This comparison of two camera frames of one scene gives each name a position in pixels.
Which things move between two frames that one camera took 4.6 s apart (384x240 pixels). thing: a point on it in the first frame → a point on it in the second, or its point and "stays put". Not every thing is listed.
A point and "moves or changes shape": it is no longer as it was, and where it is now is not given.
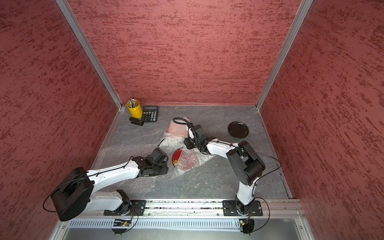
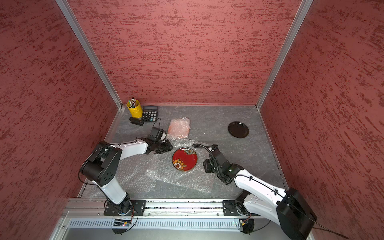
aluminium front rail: (201, 208) stays put
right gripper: (188, 143) → (207, 167)
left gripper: (164, 169) → (167, 147)
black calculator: (150, 113) stays put
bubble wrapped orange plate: (179, 129) stays put
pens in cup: (132, 102) stays put
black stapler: (135, 121) stays put
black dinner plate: (238, 129) stays put
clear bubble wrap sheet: (182, 158) moves or changes shape
